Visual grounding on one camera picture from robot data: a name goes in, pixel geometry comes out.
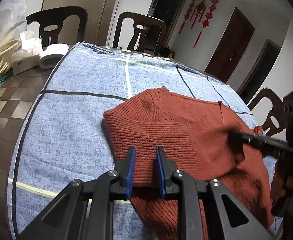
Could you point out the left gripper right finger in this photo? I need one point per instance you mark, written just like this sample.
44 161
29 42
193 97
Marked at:
168 173

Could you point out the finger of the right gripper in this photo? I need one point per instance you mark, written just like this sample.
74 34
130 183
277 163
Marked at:
267 146

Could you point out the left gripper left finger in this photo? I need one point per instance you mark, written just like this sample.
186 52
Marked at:
125 168

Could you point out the rust red knit sweater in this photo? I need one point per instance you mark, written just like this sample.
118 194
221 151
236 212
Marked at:
194 135

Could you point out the blue checked tablecloth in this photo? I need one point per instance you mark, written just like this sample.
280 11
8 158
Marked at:
62 138

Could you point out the dark brown wooden door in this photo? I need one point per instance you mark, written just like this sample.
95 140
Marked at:
231 47

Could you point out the dark chair far middle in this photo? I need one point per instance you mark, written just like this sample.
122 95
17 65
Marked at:
142 24

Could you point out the white tissue box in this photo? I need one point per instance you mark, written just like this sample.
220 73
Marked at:
28 53

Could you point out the red Chinese knot decoration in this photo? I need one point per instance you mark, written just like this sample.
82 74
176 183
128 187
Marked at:
200 13

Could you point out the cream woven plastic basket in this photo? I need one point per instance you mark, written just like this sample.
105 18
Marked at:
6 52

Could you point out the dark chair far left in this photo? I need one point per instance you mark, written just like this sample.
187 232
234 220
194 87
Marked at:
51 21

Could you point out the white plastic bag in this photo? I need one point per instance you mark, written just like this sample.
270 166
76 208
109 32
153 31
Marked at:
12 19

